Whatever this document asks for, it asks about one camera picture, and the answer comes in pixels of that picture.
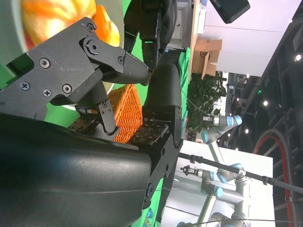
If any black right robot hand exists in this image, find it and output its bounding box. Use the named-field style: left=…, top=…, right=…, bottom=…
left=0, top=16, right=184, bottom=227

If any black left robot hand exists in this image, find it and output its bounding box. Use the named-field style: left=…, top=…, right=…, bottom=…
left=123, top=0, right=178, bottom=71

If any small orange-striped bread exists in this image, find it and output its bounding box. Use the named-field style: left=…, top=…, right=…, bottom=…
left=93, top=4, right=121, bottom=48

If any large orange-striped bread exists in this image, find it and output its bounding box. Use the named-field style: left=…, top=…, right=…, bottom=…
left=20, top=0, right=98, bottom=47

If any grey-green bowl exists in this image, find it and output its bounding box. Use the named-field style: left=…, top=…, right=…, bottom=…
left=0, top=0, right=127, bottom=112

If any orange wicker basket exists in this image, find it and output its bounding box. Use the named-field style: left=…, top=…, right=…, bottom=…
left=91, top=84, right=144, bottom=144

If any light wooden board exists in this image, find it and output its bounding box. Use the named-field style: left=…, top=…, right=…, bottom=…
left=188, top=0, right=207, bottom=76

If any brown cardboard box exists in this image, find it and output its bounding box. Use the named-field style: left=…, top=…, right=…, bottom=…
left=191, top=39, right=223, bottom=80

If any black monitor screen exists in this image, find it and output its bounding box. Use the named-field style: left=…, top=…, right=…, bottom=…
left=209, top=0, right=251, bottom=24

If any green leafy plant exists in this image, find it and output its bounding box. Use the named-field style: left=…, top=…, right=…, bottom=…
left=186, top=72, right=228, bottom=134

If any black tripod pole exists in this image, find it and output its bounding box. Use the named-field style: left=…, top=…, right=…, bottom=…
left=178, top=152, right=303, bottom=195

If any red curved rail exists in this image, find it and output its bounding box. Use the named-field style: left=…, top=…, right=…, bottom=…
left=252, top=134, right=296, bottom=227

